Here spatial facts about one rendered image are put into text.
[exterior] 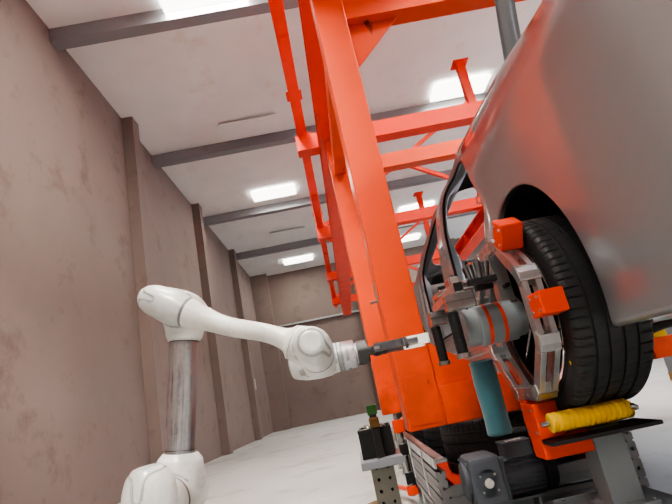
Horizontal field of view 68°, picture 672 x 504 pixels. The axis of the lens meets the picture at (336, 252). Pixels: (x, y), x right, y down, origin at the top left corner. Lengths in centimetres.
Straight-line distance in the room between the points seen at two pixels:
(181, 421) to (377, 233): 115
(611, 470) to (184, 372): 141
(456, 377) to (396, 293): 44
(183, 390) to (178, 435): 14
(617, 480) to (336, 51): 221
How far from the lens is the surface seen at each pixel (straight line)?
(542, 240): 166
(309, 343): 136
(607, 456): 188
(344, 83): 266
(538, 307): 153
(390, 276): 225
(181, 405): 184
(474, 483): 205
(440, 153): 472
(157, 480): 168
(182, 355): 185
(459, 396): 223
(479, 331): 176
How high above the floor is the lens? 70
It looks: 16 degrees up
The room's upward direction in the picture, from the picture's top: 12 degrees counter-clockwise
